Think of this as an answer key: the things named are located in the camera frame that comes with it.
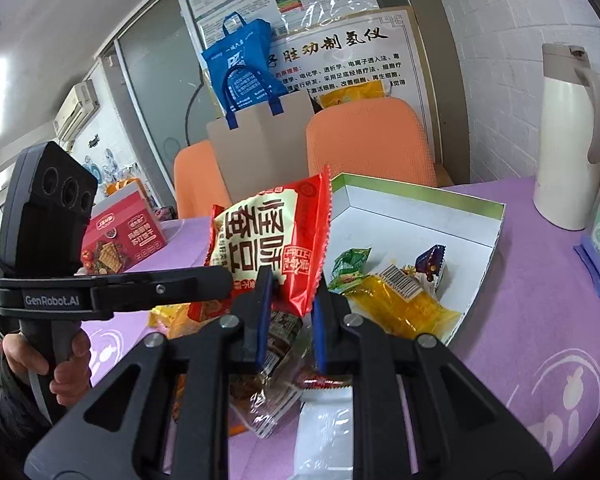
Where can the blue tote bag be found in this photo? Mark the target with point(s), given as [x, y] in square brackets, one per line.
[240, 65]

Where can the green snack packet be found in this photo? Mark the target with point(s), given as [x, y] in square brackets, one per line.
[350, 265]

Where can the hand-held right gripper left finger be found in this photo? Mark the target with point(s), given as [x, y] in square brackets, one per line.
[262, 315]

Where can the white thermos jug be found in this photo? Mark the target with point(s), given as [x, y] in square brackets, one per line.
[560, 150]

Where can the dark purple small snack packet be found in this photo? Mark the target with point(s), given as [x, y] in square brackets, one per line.
[430, 265]

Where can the red food box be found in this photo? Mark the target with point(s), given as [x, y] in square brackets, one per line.
[125, 240]

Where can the white air conditioner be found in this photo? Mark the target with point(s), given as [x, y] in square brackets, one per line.
[75, 110]

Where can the green-edged white cardboard box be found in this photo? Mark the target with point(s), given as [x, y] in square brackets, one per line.
[420, 220]

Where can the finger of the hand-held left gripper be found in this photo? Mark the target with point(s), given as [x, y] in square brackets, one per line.
[180, 285]

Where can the orange chair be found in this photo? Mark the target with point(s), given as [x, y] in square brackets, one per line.
[195, 180]
[370, 140]

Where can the person's left forearm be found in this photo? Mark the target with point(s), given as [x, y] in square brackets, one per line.
[5, 425]

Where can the white framed text poster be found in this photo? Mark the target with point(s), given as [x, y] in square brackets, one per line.
[360, 60]

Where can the yellow transparent snack packet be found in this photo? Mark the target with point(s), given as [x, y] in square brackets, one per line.
[405, 307]

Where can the clear packet with black label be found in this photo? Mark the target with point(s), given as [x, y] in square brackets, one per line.
[280, 332]

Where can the brown cardboard sheet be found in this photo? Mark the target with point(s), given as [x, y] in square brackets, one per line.
[260, 150]

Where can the yellow packet on chair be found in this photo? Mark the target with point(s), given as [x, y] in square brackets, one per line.
[350, 94]

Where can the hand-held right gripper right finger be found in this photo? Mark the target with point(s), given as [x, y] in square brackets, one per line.
[320, 332]

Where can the purple tissue packet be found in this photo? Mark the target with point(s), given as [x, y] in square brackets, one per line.
[592, 270]

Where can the person's left hand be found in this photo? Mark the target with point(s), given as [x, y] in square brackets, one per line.
[75, 375]

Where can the red cracker snack packet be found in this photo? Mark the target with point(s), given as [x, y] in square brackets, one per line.
[210, 311]

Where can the red and white snack packet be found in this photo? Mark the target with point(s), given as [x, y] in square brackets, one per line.
[260, 230]

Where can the purple tablecloth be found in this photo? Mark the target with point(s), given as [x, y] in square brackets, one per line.
[530, 310]

